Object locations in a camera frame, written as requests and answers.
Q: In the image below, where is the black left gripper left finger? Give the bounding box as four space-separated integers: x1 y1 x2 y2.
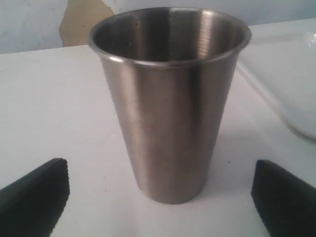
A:
0 158 70 237

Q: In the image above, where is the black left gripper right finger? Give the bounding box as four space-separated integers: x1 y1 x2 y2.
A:
251 159 316 237

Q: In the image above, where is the stainless steel cup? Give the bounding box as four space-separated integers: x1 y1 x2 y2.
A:
88 7 252 204

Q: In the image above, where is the white rectangular tray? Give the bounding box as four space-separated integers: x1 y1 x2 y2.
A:
238 32 316 141

